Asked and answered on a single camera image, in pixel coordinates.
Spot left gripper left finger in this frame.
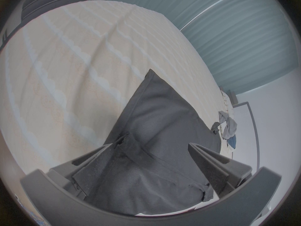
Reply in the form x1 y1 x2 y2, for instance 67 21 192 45
49 144 114 199

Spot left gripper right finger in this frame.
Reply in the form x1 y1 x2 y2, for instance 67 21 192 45
188 143 252 196

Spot black T-shirt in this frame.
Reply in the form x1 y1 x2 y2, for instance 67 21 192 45
83 68 222 216

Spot pile of clothes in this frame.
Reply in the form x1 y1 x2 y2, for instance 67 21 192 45
218 111 238 150

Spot bed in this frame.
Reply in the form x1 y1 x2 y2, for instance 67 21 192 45
0 0 260 217

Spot white printed pillow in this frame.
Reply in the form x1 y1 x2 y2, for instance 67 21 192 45
221 91 234 113

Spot blue-green curtain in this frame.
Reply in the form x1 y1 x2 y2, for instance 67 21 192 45
181 0 299 95
107 0 260 30

